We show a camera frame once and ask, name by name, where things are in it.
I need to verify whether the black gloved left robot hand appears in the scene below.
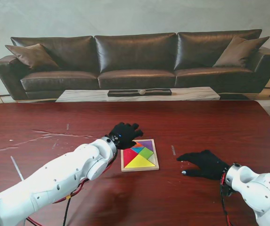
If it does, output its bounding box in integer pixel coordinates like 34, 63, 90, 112
108, 121, 144, 150

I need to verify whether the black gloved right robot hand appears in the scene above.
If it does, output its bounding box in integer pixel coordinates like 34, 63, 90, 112
176, 149, 230, 181

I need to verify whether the red large tangram triangle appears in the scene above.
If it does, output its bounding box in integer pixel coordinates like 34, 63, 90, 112
123, 148, 139, 168

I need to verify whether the purple medium tangram triangle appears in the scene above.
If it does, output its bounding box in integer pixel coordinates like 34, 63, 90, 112
139, 140, 155, 153

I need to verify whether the green tangram square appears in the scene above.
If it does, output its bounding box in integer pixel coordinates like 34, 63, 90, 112
138, 147, 155, 161

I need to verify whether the yellow large tangram triangle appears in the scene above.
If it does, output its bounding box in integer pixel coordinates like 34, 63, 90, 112
124, 154, 156, 169

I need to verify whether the wooden square puzzle tray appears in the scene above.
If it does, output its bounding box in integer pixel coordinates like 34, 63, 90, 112
120, 139, 160, 173

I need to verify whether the long black decorative tray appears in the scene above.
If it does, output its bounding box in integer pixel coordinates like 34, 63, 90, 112
107, 89, 172, 97

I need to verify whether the marble coffee table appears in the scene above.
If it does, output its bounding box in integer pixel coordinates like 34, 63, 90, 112
55, 87, 221, 103

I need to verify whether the dark brown leather sofa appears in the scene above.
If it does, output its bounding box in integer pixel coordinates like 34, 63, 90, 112
0, 29, 270, 102

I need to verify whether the thin white strip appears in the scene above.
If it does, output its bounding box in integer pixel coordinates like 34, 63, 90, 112
10, 155, 25, 182

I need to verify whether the brown sofa cushion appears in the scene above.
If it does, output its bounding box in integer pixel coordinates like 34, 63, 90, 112
5, 43, 60, 71
213, 35, 270, 68

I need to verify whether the red black right arm cable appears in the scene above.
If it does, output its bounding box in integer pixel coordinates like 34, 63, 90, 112
219, 174, 234, 226

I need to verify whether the red black arm cable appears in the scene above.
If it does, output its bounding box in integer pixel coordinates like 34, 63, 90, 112
219, 174, 234, 226
25, 153, 118, 226

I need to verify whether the red black left arm cable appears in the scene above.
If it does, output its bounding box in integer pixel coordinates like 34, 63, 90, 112
25, 153, 118, 226

